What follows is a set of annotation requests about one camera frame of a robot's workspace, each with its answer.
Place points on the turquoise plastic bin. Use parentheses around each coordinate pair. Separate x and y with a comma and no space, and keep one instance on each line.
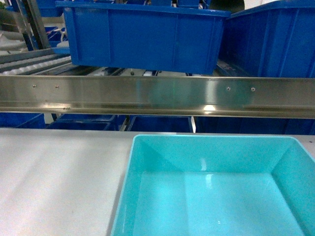
(187,185)

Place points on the blue plastic bin centre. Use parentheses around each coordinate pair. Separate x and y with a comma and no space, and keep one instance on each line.
(147,37)

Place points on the blue plastic bin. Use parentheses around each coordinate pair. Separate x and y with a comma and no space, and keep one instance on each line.
(276,39)
(147,37)

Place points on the roller conveyor track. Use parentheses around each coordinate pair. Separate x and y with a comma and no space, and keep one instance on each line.
(27,63)

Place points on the blue plastic bin right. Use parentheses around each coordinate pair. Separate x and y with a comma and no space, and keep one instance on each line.
(276,39)

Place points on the stainless steel shelf rail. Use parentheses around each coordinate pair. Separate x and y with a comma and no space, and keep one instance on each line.
(141,95)

